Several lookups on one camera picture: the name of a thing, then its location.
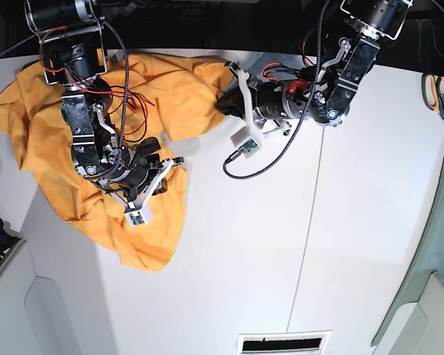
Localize orange handled scissors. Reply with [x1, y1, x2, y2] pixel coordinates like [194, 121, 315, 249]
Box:
[421, 73, 444, 122]

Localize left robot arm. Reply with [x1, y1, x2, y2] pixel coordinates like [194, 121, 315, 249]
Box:
[247, 1, 413, 126]

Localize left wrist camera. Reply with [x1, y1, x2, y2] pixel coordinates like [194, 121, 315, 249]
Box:
[231, 126, 262, 159]

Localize braided camera cable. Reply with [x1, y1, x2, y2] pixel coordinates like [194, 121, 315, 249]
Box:
[99, 20, 131, 193]
[223, 0, 329, 180]

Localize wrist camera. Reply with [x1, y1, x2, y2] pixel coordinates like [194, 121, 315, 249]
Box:
[231, 126, 262, 159]
[124, 205, 152, 227]

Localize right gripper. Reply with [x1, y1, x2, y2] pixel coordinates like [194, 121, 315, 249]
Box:
[95, 137, 168, 200]

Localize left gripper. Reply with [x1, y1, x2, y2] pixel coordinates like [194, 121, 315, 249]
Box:
[215, 79, 311, 129]

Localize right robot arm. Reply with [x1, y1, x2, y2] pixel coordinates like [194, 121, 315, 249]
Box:
[24, 1, 164, 202]

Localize orange t-shirt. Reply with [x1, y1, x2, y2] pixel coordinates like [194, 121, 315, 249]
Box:
[0, 54, 232, 271]

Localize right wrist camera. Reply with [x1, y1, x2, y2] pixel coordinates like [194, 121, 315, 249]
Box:
[124, 205, 152, 227]

